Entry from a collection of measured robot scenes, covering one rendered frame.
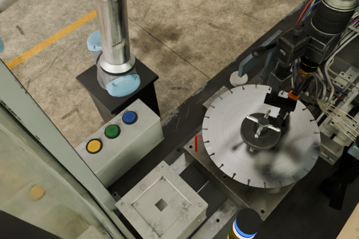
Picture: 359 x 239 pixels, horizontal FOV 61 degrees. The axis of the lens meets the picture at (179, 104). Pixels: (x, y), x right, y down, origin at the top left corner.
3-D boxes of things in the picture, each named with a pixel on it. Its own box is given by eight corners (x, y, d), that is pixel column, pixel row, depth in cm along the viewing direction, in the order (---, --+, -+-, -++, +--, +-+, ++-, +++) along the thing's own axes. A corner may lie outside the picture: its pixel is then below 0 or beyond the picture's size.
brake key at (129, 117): (129, 127, 97) (128, 124, 95) (122, 119, 98) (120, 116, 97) (139, 119, 98) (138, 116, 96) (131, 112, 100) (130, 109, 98)
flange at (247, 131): (281, 150, 83) (283, 146, 81) (240, 146, 84) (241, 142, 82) (279, 116, 89) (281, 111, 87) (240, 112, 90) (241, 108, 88)
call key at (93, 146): (94, 157, 92) (92, 154, 91) (86, 148, 94) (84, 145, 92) (104, 148, 94) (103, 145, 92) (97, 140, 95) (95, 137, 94)
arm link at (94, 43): (119, 45, 122) (111, 18, 111) (132, 68, 115) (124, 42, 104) (91, 56, 120) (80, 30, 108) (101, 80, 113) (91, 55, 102)
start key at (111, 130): (111, 141, 94) (110, 138, 93) (104, 133, 96) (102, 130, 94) (122, 133, 96) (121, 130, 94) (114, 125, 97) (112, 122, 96)
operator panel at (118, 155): (102, 193, 100) (88, 177, 87) (83, 170, 104) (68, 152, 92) (164, 138, 110) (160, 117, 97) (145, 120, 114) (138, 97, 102)
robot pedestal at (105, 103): (98, 151, 190) (49, 77, 128) (146, 112, 204) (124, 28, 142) (139, 196, 174) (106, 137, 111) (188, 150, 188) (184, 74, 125)
